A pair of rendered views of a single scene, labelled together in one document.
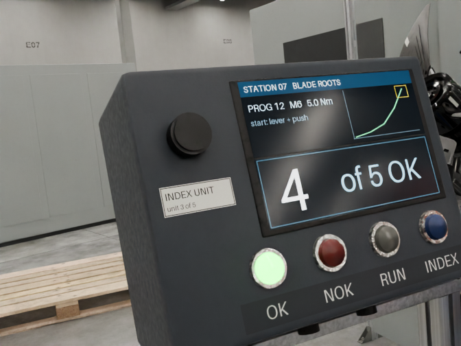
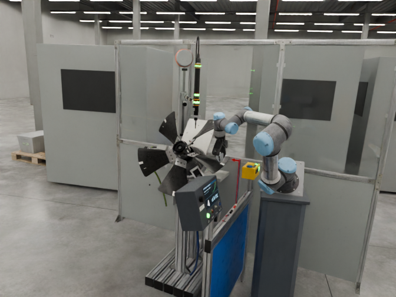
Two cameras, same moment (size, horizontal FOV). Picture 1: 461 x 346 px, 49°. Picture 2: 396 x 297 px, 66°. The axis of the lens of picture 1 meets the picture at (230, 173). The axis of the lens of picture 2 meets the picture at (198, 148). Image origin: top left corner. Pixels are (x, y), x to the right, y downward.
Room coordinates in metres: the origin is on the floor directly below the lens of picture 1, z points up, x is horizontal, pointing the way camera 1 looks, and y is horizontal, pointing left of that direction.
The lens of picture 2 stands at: (-0.62, 0.89, 1.76)
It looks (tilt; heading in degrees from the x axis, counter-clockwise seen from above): 14 degrees down; 319
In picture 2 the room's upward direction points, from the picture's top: 3 degrees clockwise
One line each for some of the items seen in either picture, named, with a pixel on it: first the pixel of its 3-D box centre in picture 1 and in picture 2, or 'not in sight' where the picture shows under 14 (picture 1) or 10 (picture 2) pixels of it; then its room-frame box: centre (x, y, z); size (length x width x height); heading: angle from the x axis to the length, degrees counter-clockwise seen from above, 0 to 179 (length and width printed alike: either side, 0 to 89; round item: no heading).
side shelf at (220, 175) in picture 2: not in sight; (207, 173); (1.36, -0.98, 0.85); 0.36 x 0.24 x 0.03; 25
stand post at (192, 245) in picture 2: not in sight; (194, 208); (1.29, -0.78, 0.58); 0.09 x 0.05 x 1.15; 25
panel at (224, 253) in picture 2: not in sight; (229, 261); (0.66, -0.59, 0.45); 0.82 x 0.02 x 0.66; 115
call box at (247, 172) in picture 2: not in sight; (250, 171); (0.83, -0.95, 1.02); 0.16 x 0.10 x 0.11; 115
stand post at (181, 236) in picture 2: not in sight; (181, 231); (1.20, -0.57, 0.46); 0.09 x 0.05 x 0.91; 25
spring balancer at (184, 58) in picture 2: not in sight; (184, 58); (1.65, -0.89, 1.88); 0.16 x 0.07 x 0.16; 60
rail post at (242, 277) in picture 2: not in sight; (245, 241); (0.84, -0.98, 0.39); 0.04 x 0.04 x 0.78; 25
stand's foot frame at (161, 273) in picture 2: not in sight; (185, 268); (1.24, -0.65, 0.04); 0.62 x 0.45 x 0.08; 115
